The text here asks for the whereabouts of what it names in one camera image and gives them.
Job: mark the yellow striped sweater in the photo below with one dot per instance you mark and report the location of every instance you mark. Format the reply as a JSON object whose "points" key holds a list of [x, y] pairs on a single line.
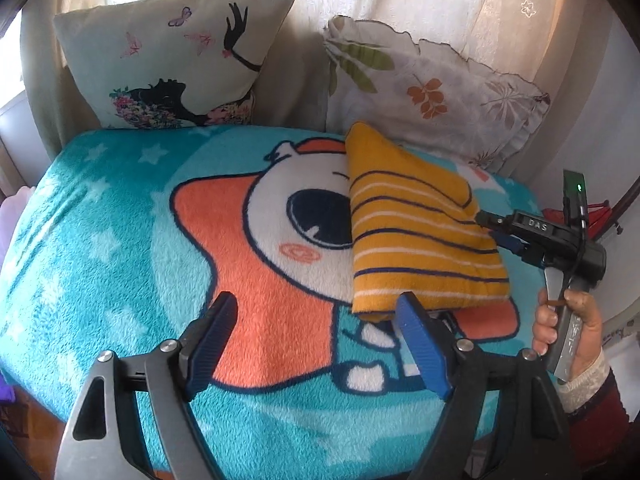
{"points": [[415, 220]]}

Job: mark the silhouette and butterfly print pillow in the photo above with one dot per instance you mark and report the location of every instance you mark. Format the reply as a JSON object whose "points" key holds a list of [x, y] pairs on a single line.
{"points": [[150, 50]]}

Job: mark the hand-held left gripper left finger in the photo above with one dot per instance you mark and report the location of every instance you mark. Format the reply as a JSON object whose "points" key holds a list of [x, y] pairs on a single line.
{"points": [[210, 347]]}

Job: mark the person's right hand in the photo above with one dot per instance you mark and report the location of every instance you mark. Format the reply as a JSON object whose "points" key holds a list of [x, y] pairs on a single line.
{"points": [[587, 325]]}

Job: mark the teal cartoon print blanket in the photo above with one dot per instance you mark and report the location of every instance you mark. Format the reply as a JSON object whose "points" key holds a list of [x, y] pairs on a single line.
{"points": [[125, 235]]}

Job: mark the person's right forearm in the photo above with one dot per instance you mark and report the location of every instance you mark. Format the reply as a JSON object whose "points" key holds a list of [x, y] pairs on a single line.
{"points": [[600, 410]]}

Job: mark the red rack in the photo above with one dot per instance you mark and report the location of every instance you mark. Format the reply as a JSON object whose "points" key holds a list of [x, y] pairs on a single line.
{"points": [[597, 220]]}

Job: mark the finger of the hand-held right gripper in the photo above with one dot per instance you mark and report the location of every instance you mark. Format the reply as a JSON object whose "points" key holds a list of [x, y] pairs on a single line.
{"points": [[511, 246], [492, 221]]}

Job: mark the leaf print pillow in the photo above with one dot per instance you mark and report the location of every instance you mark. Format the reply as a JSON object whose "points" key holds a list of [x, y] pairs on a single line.
{"points": [[440, 90]]}

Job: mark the window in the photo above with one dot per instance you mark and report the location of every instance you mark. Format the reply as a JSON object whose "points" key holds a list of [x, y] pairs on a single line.
{"points": [[10, 70]]}

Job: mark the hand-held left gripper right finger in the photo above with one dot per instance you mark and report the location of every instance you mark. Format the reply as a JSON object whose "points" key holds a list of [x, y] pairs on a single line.
{"points": [[425, 352]]}

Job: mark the purple cloth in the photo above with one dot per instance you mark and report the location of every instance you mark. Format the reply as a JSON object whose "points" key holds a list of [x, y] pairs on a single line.
{"points": [[4, 391]]}

